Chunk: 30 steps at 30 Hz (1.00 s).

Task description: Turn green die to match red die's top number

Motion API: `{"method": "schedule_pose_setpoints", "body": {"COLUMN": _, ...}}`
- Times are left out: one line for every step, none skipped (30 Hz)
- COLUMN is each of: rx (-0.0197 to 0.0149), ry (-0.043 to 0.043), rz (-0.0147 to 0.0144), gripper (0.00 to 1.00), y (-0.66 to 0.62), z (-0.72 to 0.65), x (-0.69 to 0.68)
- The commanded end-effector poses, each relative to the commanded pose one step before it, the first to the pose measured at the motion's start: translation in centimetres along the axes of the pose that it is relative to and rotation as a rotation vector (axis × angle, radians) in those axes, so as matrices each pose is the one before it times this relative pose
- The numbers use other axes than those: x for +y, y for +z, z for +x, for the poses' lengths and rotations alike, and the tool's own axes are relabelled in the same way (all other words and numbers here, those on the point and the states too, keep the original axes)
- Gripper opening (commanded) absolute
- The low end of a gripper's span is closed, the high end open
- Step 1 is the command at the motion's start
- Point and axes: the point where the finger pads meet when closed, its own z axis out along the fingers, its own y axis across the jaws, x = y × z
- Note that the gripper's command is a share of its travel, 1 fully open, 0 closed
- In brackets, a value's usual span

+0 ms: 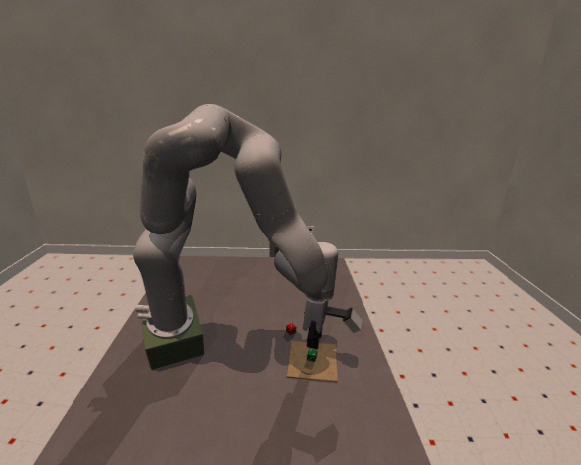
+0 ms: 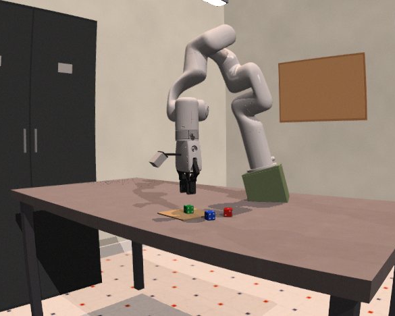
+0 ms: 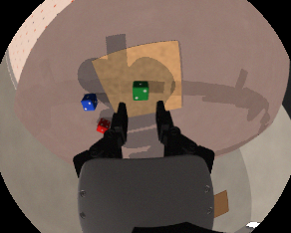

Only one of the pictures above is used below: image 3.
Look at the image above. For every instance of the blue die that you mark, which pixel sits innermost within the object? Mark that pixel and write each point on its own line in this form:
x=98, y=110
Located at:
x=89, y=102

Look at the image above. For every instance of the red die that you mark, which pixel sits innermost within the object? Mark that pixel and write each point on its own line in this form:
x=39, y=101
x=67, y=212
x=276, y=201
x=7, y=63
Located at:
x=103, y=125

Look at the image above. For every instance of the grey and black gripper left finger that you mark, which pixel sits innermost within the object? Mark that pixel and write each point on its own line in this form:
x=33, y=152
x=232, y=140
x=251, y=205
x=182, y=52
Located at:
x=107, y=147

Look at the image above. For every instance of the green die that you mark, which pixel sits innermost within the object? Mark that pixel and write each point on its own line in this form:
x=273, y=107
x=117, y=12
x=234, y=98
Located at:
x=140, y=90

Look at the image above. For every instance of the orange flat mat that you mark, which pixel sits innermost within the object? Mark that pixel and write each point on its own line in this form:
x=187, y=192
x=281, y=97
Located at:
x=158, y=63

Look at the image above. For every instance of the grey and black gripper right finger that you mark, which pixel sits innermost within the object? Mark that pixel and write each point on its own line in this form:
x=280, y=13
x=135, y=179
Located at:
x=175, y=142

